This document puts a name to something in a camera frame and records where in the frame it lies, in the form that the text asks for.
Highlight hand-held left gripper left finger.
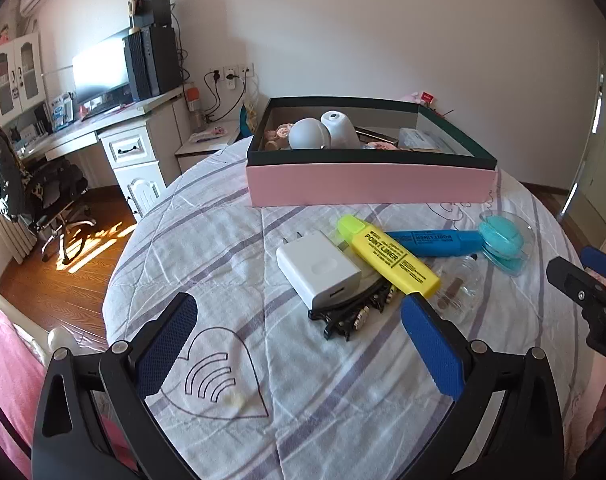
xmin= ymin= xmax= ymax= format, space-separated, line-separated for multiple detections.
xmin=32 ymin=291 xmax=200 ymax=480

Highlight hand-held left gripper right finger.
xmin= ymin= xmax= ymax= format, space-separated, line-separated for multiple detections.
xmin=400 ymin=292 xmax=566 ymax=480

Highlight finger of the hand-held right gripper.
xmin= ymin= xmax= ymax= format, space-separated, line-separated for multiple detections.
xmin=581 ymin=246 xmax=606 ymax=286
xmin=546 ymin=256 xmax=606 ymax=314

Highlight small clear bottle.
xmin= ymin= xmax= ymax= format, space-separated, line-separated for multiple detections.
xmin=435 ymin=255 xmax=484 ymax=311

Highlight black pearl hair clip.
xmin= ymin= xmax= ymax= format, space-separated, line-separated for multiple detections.
xmin=308 ymin=280 xmax=399 ymax=342

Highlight teal brush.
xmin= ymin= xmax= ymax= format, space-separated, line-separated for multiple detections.
xmin=477 ymin=211 xmax=536 ymax=277

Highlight yellow highlighter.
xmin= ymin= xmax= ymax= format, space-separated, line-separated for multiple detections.
xmin=337 ymin=214 xmax=442 ymax=296

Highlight blue highlighter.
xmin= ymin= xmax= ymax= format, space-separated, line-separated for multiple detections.
xmin=385 ymin=229 xmax=484 ymax=257

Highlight white charger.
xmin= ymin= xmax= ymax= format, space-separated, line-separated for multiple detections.
xmin=275 ymin=230 xmax=364 ymax=310

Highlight pink storage box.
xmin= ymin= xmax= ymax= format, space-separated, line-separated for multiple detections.
xmin=247 ymin=96 xmax=498 ymax=209

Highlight pink toy figure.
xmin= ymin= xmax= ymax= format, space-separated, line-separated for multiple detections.
xmin=264 ymin=122 xmax=296 ymax=151

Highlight white round device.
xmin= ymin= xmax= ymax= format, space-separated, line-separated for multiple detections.
xmin=320 ymin=110 xmax=360 ymax=150

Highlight white ball lamp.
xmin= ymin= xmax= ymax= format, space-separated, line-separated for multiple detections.
xmin=289 ymin=117 xmax=330 ymax=151

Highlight light pink quilt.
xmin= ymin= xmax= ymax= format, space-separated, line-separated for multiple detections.
xmin=582 ymin=374 xmax=606 ymax=453

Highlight open doorway door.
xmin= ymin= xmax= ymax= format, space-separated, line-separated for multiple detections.
xmin=558 ymin=55 xmax=606 ymax=232

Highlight pink blanket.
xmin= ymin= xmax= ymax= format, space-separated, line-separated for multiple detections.
xmin=0 ymin=300 xmax=139 ymax=480

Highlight beige curtain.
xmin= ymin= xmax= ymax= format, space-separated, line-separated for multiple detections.
xmin=0 ymin=210 xmax=36 ymax=264

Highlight black office chair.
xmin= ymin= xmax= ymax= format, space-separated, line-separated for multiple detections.
xmin=0 ymin=122 xmax=99 ymax=264

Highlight white side cabinet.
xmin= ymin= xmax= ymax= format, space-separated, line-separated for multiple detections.
xmin=175 ymin=125 xmax=244 ymax=176

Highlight white desk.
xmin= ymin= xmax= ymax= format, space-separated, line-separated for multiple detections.
xmin=13 ymin=87 xmax=190 ymax=222

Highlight orange cap bottle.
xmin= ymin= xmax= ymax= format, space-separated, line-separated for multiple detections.
xmin=185 ymin=86 xmax=206 ymax=131

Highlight dark printed jacket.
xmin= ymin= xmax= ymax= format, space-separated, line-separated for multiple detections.
xmin=0 ymin=122 xmax=34 ymax=224

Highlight blue yellow snack bag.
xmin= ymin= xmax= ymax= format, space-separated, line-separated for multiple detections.
xmin=239 ymin=95 xmax=269 ymax=139

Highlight black keyboard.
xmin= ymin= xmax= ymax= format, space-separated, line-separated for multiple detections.
xmin=80 ymin=102 xmax=124 ymax=117

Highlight blue white box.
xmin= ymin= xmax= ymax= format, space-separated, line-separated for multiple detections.
xmin=50 ymin=92 xmax=76 ymax=126

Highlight black computer tower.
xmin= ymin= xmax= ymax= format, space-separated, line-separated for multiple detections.
xmin=123 ymin=25 xmax=182 ymax=103

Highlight black computer monitor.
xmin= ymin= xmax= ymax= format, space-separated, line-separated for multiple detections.
xmin=72 ymin=30 xmax=132 ymax=109

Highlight white glass-door cabinet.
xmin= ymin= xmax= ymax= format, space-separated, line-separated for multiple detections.
xmin=0 ymin=31 xmax=48 ymax=122

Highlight black speaker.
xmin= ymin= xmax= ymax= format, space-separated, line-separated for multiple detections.
xmin=129 ymin=0 xmax=173 ymax=31

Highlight white bed frame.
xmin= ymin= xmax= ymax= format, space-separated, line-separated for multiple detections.
xmin=0 ymin=280 xmax=79 ymax=362

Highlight black power cables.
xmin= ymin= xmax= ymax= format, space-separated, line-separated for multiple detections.
xmin=204 ymin=72 xmax=246 ymax=124

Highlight white wall outlet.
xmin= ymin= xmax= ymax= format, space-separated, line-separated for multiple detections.
xmin=210 ymin=63 xmax=256 ymax=81

